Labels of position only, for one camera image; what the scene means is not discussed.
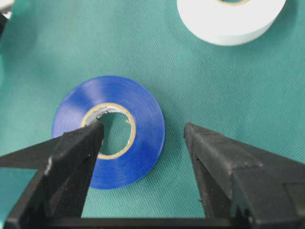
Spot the blue tape roll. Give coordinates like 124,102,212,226
52,76,165,189

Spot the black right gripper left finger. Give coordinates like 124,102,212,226
0,122,104,229

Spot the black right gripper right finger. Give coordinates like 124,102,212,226
183,123,305,229

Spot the white tape roll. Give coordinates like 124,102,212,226
177,0,285,46

